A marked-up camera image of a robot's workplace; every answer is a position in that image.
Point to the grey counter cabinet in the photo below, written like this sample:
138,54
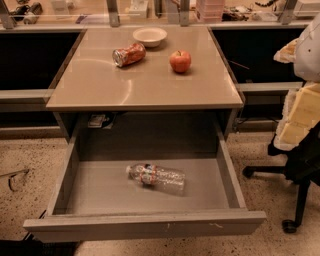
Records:
92,82

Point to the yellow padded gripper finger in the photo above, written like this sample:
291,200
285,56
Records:
301,113
287,53

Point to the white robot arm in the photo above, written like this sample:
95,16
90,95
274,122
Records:
307,61

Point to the white bowl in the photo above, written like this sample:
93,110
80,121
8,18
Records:
150,37

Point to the red apple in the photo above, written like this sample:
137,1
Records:
180,61

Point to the pink plastic container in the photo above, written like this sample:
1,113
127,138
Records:
209,11

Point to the grey open drawer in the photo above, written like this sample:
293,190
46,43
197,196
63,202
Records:
95,199

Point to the clear plastic water bottle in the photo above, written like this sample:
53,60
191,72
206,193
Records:
161,178

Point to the crushed orange soda can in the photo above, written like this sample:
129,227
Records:
126,56

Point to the black office chair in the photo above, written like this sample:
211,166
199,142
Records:
302,168

